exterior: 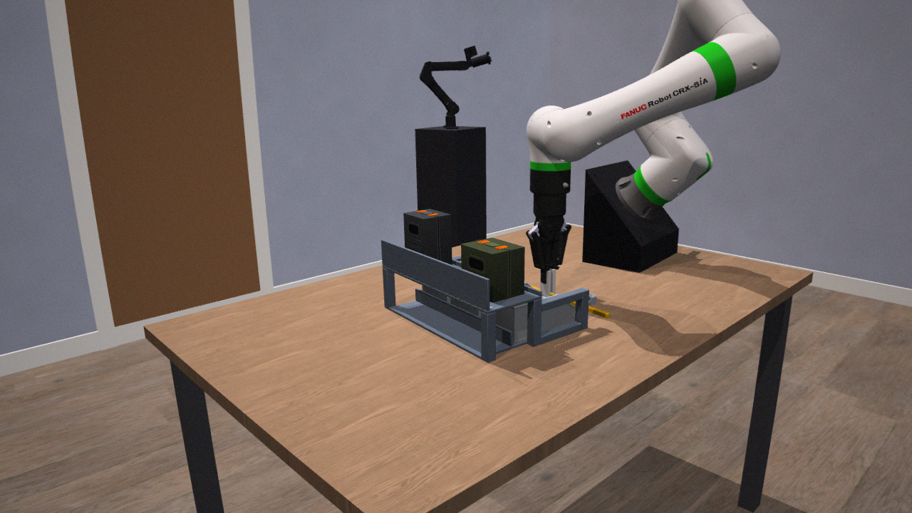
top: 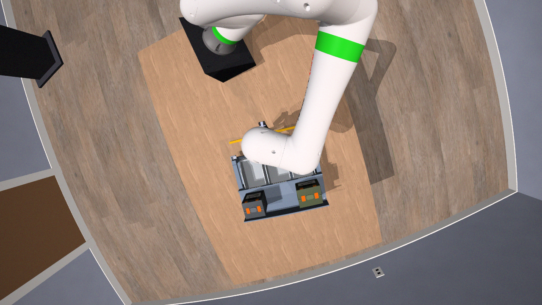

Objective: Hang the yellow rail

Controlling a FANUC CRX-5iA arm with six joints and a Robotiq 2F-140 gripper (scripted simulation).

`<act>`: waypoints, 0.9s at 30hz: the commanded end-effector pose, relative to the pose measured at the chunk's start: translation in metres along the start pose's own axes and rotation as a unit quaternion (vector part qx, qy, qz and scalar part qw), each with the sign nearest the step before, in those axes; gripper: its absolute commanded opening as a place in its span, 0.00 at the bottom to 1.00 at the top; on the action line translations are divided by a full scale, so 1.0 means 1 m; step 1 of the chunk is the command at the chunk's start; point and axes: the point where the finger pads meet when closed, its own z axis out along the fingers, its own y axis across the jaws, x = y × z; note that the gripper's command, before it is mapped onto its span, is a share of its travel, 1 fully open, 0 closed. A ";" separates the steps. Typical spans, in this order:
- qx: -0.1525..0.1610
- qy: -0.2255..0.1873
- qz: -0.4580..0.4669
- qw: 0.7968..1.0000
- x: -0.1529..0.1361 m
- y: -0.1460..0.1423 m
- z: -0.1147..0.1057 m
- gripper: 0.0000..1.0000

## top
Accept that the dark grey tool case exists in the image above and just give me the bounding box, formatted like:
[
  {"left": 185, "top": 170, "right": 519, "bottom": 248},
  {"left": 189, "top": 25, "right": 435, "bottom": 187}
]
[{"left": 242, "top": 190, "right": 268, "bottom": 219}]

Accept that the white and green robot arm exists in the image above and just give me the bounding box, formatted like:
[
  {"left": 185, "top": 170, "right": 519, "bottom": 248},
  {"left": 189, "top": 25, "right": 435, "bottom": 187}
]
[{"left": 180, "top": 0, "right": 378, "bottom": 175}]

